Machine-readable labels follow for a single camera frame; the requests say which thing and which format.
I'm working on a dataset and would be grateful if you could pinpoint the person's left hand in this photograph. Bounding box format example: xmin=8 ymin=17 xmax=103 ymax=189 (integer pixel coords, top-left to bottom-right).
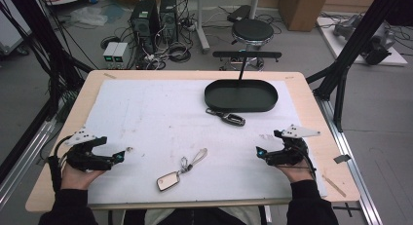
xmin=60 ymin=162 xmax=105 ymax=191

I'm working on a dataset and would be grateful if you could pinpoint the grey tape piece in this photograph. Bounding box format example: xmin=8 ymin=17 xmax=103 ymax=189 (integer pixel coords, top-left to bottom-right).
xmin=333 ymin=154 xmax=353 ymax=165

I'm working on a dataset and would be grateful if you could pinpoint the white platform board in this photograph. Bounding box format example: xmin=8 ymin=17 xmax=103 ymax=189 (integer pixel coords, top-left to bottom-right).
xmin=316 ymin=17 xmax=409 ymax=67

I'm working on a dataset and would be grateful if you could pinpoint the silver key tag with lanyard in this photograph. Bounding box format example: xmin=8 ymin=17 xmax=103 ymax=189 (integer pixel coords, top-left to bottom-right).
xmin=156 ymin=147 xmax=209 ymax=193

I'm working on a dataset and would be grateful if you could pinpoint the clear plastic bag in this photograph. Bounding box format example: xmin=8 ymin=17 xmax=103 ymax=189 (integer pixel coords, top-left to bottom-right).
xmin=69 ymin=6 xmax=109 ymax=27

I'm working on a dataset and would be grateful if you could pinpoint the grey robot device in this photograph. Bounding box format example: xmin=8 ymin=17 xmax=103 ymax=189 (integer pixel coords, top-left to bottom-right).
xmin=333 ymin=14 xmax=396 ymax=66

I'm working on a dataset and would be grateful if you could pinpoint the white power supply unit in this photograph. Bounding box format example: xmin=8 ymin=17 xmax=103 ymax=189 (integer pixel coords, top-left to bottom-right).
xmin=112 ymin=42 xmax=130 ymax=66
xmin=102 ymin=41 xmax=120 ymax=66

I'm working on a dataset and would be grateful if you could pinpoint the person's right hand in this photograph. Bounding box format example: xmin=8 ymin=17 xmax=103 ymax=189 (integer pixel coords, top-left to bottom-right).
xmin=275 ymin=159 xmax=317 ymax=184

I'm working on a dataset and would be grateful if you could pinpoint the black round stool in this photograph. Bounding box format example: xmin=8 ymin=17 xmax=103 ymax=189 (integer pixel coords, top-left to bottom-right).
xmin=230 ymin=18 xmax=276 ymax=71

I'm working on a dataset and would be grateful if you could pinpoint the large black computer tower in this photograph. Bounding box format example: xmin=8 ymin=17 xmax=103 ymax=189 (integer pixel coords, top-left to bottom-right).
xmin=129 ymin=0 xmax=161 ymax=56

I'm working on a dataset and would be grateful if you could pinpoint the black frame post with cables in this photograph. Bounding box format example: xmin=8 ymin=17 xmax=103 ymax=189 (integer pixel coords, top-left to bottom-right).
xmin=5 ymin=0 xmax=95 ymax=123

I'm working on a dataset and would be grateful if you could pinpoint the coiled black cable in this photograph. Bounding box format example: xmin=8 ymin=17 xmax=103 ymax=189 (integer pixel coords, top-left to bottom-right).
xmin=167 ymin=44 xmax=192 ymax=64

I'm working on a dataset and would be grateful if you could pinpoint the thin wooden stick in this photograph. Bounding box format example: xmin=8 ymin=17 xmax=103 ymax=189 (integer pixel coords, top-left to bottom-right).
xmin=321 ymin=173 xmax=348 ymax=199

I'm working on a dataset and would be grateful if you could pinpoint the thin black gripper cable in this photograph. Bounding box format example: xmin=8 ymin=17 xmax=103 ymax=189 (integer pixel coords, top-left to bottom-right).
xmin=291 ymin=144 xmax=318 ymax=181

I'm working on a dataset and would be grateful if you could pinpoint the black car key fob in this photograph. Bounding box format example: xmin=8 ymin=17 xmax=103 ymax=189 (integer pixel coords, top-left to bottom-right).
xmin=205 ymin=107 xmax=246 ymax=128

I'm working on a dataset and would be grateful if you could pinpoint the aluminium rail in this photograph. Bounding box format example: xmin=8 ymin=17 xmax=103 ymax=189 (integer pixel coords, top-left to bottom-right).
xmin=315 ymin=96 xmax=385 ymax=225
xmin=0 ymin=117 xmax=58 ymax=207

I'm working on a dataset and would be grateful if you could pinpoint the wooden table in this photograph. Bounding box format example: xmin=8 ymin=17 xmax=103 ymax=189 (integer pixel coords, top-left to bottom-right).
xmin=24 ymin=69 xmax=361 ymax=213

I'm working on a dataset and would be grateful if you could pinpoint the black oval tray with stand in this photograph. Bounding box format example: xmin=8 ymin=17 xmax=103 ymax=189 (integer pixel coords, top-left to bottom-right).
xmin=204 ymin=51 xmax=282 ymax=114

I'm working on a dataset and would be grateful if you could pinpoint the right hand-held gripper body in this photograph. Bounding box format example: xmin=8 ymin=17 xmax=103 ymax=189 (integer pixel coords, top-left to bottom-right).
xmin=266 ymin=123 xmax=321 ymax=168

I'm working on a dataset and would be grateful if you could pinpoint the slim black computer tower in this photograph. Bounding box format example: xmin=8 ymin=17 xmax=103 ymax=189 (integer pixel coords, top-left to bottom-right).
xmin=158 ymin=0 xmax=180 ymax=45

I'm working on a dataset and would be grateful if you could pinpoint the white metal stand leg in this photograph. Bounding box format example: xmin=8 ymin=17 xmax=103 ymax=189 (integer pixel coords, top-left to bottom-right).
xmin=194 ymin=0 xmax=211 ymax=55

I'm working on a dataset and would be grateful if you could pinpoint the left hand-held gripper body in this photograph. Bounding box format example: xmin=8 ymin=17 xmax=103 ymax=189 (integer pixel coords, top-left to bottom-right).
xmin=63 ymin=126 xmax=115 ymax=172

